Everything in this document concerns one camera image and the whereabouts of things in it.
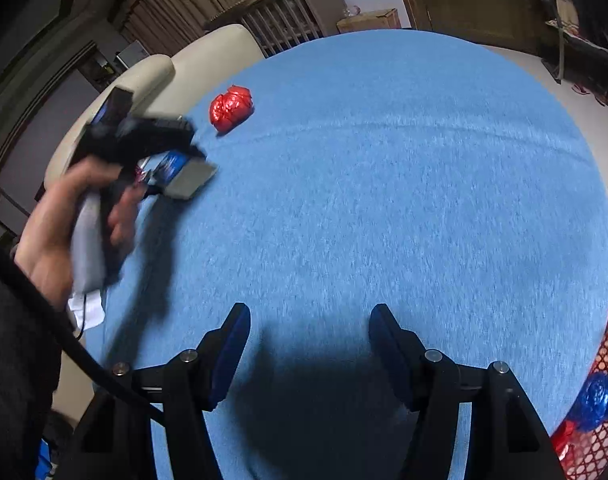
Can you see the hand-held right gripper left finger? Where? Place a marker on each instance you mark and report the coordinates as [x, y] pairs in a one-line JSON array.
[[231, 355]]

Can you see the person's left hand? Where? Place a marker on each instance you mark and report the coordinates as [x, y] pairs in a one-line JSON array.
[[54, 230]]

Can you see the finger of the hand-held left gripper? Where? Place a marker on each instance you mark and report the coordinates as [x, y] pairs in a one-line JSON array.
[[151, 189], [191, 151]]

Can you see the blue plastic bag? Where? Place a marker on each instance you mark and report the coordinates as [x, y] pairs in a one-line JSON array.
[[596, 400]]

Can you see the clear glass bowl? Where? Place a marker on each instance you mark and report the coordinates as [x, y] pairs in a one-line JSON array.
[[352, 11]]

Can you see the white paper sheet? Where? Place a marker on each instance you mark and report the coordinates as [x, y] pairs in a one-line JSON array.
[[86, 307]]

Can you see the wooden door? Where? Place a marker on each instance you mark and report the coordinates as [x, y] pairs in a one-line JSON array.
[[474, 0]]

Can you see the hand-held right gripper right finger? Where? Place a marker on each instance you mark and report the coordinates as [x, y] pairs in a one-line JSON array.
[[386, 355]]

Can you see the wooden slatted crib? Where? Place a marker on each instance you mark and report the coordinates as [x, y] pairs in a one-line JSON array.
[[289, 10]]

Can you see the beige curtain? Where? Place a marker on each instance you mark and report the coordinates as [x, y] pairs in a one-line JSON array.
[[184, 0]]

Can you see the blue carton box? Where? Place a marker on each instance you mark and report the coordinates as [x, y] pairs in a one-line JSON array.
[[189, 180]]

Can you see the crumpled red foil ball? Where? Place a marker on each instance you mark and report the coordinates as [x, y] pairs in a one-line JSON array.
[[231, 108]]

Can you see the cardboard box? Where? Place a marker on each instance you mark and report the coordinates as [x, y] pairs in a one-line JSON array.
[[369, 21]]

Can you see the beige leather sofa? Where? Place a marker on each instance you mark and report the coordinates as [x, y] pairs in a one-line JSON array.
[[204, 60]]

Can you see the metal frame chair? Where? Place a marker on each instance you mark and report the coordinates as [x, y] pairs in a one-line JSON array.
[[579, 25]]

